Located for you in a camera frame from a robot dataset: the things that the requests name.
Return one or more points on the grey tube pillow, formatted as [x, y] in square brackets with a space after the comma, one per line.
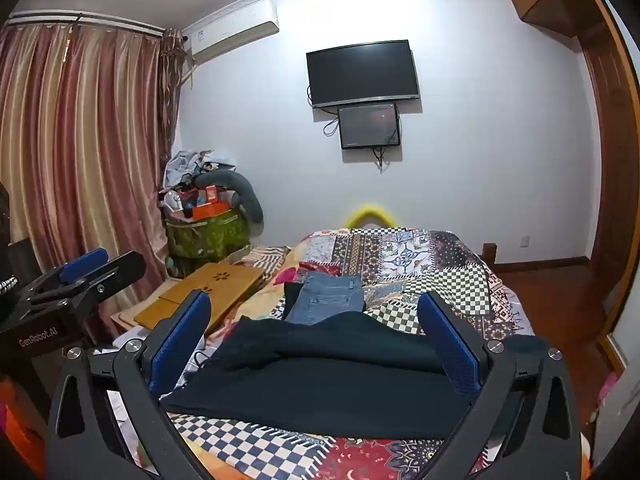
[250, 197]

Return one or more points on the white air conditioner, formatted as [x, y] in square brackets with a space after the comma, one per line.
[230, 30]

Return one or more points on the orange box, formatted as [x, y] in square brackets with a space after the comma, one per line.
[212, 211]

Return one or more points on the wooden bed post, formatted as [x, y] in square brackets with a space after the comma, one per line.
[490, 256]

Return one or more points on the light wooden board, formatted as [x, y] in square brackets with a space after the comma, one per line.
[145, 305]

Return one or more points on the red pink cloth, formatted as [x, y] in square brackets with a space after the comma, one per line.
[312, 269]

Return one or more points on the small black wall monitor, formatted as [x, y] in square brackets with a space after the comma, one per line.
[369, 126]

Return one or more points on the striped orange cloth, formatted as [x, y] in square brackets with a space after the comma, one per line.
[265, 256]

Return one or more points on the striped pink curtain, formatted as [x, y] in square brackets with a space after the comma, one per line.
[75, 135]

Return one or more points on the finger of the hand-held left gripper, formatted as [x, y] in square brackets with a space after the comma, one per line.
[82, 263]
[117, 266]

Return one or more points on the white curtain rail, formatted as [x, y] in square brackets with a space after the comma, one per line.
[75, 20]

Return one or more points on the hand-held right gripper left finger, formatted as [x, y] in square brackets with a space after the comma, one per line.
[181, 340]

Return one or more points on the small red box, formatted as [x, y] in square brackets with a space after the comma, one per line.
[211, 194]

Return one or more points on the large black wall television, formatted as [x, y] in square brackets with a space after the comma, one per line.
[362, 72]

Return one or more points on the dark teal pants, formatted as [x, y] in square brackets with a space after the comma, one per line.
[320, 365]

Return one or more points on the wooden lap desk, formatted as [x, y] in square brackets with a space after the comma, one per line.
[210, 285]

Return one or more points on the green storage box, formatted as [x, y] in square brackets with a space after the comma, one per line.
[210, 237]

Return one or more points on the white crumpled bag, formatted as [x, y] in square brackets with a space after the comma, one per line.
[192, 165]

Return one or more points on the wooden wardrobe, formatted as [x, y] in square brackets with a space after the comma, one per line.
[607, 160]

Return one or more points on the blue jeans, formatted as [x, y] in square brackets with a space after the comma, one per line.
[325, 300]

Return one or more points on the person's orange clothing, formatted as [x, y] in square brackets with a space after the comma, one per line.
[20, 425]

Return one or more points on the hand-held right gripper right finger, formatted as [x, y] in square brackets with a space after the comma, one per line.
[450, 345]

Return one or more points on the yellow curved cushion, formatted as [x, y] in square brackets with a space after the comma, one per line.
[357, 212]

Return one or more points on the white wall socket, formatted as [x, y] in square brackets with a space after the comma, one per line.
[525, 242]

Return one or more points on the patchwork quilt bed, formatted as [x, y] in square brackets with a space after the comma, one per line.
[400, 270]

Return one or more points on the black cloth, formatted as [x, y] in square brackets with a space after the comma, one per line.
[292, 300]

